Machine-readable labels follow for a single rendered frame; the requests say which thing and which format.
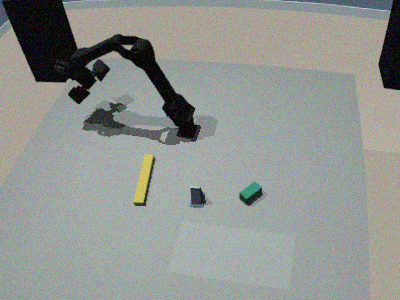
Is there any yellow bar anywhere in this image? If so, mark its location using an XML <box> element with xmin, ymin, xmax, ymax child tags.
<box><xmin>133</xmin><ymin>155</ymin><xmax>154</xmax><ymax>205</ymax></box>

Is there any green rectangular block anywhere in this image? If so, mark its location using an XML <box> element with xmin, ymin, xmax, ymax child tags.
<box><xmin>240</xmin><ymin>182</ymin><xmax>262</xmax><ymax>205</ymax></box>

